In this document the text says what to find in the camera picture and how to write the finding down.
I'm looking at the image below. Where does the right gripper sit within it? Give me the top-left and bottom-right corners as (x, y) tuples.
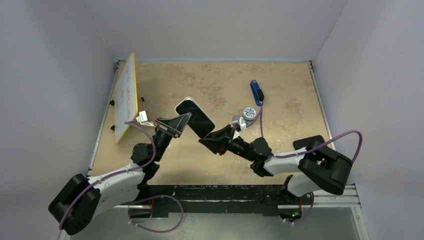
(199, 124), (256, 162)

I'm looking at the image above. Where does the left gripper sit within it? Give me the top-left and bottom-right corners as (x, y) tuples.
(151, 113), (192, 163)

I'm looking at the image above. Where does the black smartphone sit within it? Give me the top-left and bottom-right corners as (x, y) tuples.
(175, 97), (215, 139)

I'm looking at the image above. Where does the white phone case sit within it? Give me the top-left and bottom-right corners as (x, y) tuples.
(174, 96), (213, 124)

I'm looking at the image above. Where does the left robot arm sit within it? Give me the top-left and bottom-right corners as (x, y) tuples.
(48, 113), (192, 236)

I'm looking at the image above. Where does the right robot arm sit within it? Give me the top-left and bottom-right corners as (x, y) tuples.
(199, 125), (354, 204)

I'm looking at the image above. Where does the blue white jar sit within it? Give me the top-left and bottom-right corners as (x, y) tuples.
(242, 107), (257, 122)

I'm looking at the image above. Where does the yellow framed whiteboard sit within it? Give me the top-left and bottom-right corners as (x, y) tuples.
(114, 52), (139, 144)

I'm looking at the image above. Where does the blue stapler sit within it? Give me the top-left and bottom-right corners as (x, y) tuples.
(249, 80), (265, 107)

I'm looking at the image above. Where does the metal whiteboard stand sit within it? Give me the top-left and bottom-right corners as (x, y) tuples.
(109, 97), (146, 131)

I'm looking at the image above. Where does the black square pad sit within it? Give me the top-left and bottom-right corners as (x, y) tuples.
(292, 135), (325, 150)

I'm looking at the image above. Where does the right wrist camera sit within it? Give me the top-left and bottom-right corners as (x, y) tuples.
(231, 114), (247, 133)

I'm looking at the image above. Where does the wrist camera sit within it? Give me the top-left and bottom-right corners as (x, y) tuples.
(231, 114), (247, 133)
(135, 110), (155, 127)

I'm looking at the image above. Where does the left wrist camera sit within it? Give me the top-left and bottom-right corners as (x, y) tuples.
(135, 110), (155, 127)

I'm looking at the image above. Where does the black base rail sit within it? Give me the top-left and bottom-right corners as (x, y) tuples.
(72, 184), (360, 220)

